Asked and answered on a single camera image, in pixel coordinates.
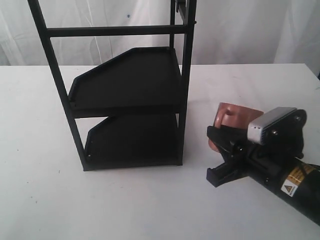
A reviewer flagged black metal shelf rack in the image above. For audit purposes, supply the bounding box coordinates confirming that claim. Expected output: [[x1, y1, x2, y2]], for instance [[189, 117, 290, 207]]
[[28, 0, 197, 171]]

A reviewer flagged white backdrop curtain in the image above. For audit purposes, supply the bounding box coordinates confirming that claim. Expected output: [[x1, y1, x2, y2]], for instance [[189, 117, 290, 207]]
[[0, 0, 320, 71]]

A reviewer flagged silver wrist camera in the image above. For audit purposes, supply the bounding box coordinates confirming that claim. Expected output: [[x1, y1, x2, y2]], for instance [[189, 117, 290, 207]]
[[247, 107, 297, 145]]

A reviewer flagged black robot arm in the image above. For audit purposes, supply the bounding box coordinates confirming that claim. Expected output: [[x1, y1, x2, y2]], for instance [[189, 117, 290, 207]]
[[206, 107, 320, 224]]

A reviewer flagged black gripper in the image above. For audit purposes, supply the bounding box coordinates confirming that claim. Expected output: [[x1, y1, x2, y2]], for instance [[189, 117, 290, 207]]
[[206, 108, 307, 187]]

